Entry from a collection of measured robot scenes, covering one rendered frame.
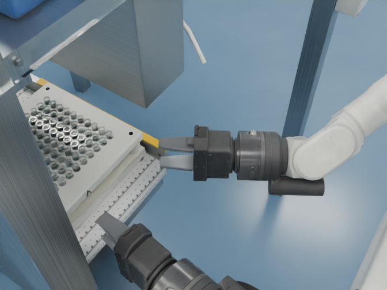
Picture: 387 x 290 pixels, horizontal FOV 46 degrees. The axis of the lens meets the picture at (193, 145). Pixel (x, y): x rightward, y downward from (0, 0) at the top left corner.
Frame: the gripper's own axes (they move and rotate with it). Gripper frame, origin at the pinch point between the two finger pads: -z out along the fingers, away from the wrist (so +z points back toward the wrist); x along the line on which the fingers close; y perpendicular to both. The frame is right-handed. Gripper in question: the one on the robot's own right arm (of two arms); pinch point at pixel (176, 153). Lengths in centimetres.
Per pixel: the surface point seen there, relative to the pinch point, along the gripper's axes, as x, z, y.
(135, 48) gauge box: -25.5, -4.7, -2.3
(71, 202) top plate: -0.2, -16.5, -10.8
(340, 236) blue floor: 95, 60, 35
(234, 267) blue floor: 96, 18, 21
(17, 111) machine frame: -36.9, -10.8, -24.5
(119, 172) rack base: 4.4, -10.5, -1.5
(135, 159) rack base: 4.7, -8.0, 2.1
